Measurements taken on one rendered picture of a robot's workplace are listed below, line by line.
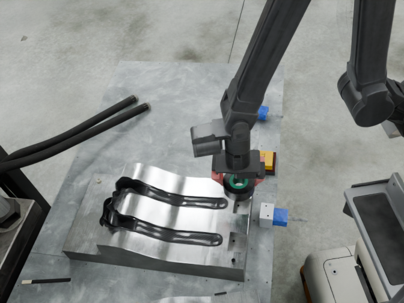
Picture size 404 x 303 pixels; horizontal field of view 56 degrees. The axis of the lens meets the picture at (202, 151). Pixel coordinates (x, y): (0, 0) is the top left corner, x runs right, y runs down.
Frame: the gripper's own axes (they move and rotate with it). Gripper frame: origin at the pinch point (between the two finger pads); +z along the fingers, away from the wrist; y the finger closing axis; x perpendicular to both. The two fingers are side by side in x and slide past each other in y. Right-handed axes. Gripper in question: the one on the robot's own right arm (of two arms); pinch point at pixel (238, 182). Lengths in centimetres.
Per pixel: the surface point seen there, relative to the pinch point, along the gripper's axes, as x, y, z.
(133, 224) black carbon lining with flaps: 8.3, 27.6, 8.4
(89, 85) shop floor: -152, 115, 101
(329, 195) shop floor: -59, -45, 99
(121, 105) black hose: -45, 45, 17
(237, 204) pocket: -1.7, 0.6, 13.5
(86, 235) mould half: 9.0, 42.5, 14.3
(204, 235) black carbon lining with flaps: 9.1, 9.1, 11.6
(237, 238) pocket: 8.9, 0.3, 13.5
